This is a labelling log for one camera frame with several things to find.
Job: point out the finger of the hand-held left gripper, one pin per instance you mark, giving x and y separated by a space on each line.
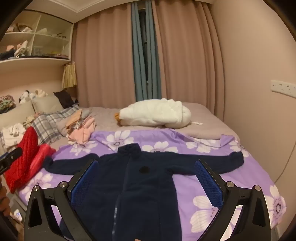
12 156

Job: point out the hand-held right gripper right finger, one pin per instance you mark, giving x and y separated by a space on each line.
208 183

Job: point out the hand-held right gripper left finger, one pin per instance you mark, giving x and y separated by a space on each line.
85 183

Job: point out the navy fleece jacket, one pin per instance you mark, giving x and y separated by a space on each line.
148 185

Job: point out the white crumpled clothes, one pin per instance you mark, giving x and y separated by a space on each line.
12 134

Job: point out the pile of pink clothes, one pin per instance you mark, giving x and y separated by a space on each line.
81 135

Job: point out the clothes heap on shelf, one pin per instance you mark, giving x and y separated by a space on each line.
22 48

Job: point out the person's left hand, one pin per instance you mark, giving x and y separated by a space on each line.
4 201

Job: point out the red down jacket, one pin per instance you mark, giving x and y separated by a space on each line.
23 157

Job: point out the purple floral bed sheet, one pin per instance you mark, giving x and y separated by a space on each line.
242 185

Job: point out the beige headboard cushion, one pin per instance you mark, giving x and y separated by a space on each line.
13 118
46 104

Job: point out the cream patterned cloth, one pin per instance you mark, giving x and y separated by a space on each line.
30 120

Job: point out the grey plaid pillow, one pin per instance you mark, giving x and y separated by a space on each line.
46 125

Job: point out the green crochet toy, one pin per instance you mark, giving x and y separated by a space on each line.
7 104

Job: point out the small white round device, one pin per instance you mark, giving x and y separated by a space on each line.
18 215

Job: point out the black and white plush toy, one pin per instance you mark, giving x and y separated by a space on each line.
24 96

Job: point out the white and blue plush toy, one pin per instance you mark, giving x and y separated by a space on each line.
32 95

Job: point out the orange patterned garment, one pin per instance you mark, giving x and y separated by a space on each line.
74 119

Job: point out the beige plush toy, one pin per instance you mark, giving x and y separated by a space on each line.
41 93

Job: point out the grey beige bedspread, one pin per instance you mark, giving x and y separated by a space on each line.
104 115

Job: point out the small grey cloth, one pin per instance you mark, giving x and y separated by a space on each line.
86 113

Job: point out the black cloth on headboard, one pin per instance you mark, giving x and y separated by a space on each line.
64 98

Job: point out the white goose plush toy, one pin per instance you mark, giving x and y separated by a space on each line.
157 113

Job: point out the yellow pleated skirt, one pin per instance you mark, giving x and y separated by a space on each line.
69 75

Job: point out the pink curtain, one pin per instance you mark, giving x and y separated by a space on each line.
104 58
189 58

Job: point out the blue curtain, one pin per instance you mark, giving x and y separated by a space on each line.
136 58

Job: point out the dark window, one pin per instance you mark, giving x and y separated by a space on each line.
145 46

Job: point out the cream wall shelf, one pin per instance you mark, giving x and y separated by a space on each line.
34 60

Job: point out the white wall socket strip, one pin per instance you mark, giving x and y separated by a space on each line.
283 88

